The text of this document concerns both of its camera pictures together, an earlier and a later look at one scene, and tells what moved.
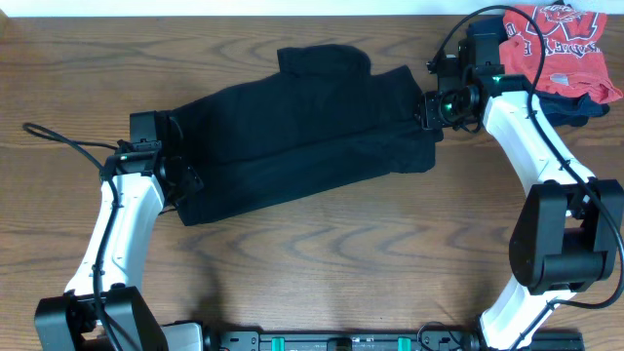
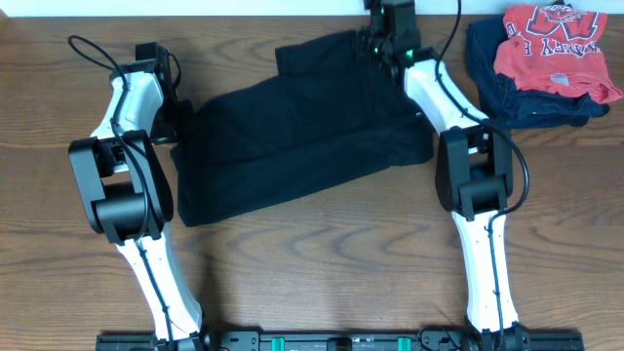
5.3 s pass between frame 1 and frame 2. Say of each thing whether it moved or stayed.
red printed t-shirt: stayed
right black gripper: moved
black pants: stayed
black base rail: stayed
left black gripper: moved
